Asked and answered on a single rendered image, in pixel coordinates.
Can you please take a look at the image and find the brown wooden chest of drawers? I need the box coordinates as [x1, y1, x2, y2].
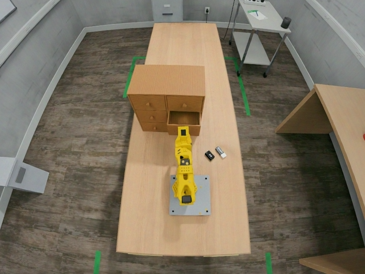
[127, 65, 205, 131]

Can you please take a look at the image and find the white eraser with black sleeve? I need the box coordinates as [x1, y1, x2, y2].
[215, 146, 226, 158]

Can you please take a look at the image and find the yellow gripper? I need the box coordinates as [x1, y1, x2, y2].
[175, 126, 192, 151]

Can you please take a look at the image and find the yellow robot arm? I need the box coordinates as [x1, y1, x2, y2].
[172, 147, 197, 205]

